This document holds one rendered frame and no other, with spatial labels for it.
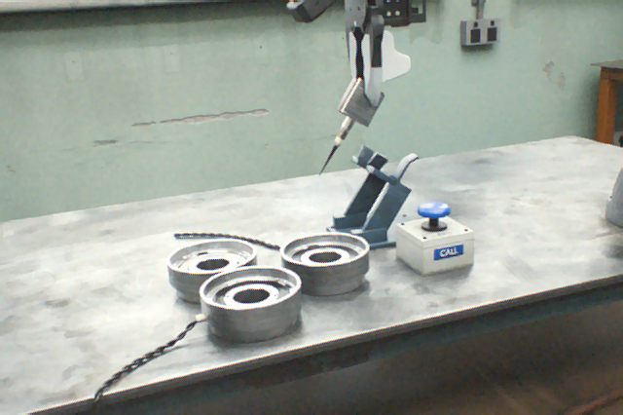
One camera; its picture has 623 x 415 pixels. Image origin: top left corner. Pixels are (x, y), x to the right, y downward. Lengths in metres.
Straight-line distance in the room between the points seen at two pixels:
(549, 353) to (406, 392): 0.26
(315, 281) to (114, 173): 1.67
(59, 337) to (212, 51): 1.70
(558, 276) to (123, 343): 0.49
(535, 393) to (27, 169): 1.75
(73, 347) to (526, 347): 0.74
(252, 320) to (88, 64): 1.72
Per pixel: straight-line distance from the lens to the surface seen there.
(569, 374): 1.13
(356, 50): 0.89
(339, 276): 0.76
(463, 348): 1.17
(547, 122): 3.00
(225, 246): 0.85
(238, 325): 0.68
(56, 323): 0.80
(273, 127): 2.43
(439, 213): 0.82
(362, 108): 0.88
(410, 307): 0.74
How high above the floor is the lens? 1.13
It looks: 18 degrees down
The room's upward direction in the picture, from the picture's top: 3 degrees counter-clockwise
